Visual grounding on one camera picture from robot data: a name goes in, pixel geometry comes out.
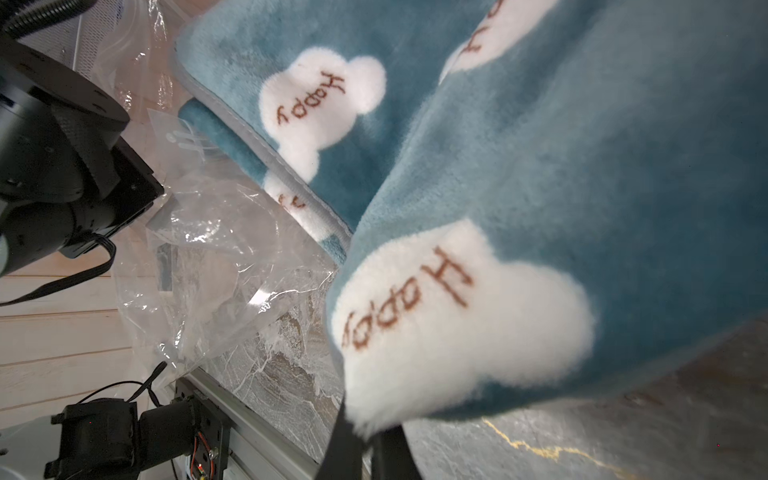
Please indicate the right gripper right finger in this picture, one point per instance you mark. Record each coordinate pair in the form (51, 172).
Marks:
(391, 456)

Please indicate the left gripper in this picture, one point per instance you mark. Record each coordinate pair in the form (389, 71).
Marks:
(67, 175)

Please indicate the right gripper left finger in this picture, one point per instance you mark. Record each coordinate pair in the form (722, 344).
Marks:
(343, 458)

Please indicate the clear plastic vacuum bag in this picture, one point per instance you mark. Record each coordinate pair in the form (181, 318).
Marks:
(215, 261)

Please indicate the teal blanket with white clouds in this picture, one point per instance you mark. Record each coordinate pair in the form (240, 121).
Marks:
(530, 202)

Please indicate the white wire mesh shelf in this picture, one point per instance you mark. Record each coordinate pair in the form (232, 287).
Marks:
(75, 42)

